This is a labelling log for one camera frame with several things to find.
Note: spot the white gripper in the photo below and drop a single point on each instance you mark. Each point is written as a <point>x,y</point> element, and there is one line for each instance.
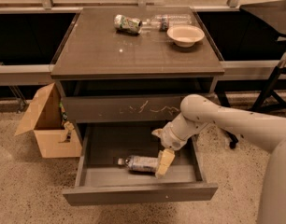
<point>170,137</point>

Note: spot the blue label plastic bottle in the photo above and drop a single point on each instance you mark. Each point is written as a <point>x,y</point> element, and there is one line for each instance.
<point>139,163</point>

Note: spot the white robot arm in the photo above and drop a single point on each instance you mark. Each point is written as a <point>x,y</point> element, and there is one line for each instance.
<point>265,131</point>

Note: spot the scratched grey top drawer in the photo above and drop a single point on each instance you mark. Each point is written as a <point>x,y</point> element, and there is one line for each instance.
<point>99,109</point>

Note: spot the open grey middle drawer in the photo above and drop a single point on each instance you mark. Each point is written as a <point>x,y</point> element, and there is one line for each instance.
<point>101,180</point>

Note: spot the grey drawer cabinet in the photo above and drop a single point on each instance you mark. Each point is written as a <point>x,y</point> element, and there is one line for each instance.
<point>98,60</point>

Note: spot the clear plastic water bottle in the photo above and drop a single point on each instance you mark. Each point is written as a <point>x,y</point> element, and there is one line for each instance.
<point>163,22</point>

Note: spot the open cardboard box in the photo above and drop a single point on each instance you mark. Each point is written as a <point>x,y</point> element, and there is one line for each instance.
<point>43,117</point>

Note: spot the white paper bowl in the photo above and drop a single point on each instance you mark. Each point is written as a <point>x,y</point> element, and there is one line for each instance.
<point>185,36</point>

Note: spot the black rolling stand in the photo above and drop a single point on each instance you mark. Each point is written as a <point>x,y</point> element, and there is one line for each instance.
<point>266,92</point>

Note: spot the crushed green can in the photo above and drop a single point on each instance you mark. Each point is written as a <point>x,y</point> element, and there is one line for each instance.
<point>126,24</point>

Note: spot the dark side table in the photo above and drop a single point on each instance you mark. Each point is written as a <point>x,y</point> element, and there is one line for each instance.
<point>272,13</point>

